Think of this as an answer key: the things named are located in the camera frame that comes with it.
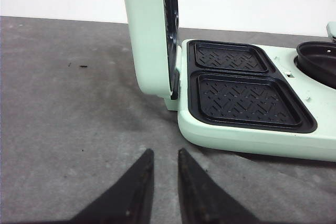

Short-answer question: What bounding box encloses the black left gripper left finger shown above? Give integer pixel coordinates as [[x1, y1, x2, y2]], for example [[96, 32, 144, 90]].
[[71, 148, 154, 223]]

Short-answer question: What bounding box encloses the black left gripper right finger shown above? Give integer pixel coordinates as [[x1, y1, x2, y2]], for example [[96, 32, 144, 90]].
[[178, 148, 258, 223]]

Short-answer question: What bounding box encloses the mint green hinged lid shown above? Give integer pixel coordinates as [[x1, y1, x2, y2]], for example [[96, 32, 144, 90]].
[[124, 0, 180, 100]]

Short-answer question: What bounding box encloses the mint green breakfast maker base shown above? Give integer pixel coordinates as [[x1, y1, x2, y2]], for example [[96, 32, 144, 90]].
[[173, 39, 335, 162]]

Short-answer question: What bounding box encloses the black round frying pan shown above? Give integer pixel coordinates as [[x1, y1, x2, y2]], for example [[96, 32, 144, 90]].
[[296, 23, 336, 90]]

